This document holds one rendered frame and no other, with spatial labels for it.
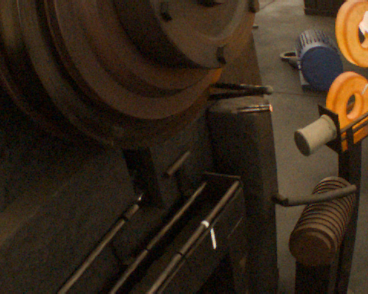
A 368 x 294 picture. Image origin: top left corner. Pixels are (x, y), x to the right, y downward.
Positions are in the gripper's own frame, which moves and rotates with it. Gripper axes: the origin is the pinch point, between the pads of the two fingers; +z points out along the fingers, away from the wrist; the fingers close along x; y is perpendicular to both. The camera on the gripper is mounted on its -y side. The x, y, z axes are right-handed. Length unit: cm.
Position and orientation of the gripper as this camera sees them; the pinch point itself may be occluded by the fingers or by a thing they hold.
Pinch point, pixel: (361, 24)
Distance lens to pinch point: 97.5
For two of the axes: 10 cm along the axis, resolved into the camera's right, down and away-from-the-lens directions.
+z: -4.5, -5.9, 6.7
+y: -0.7, -7.3, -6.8
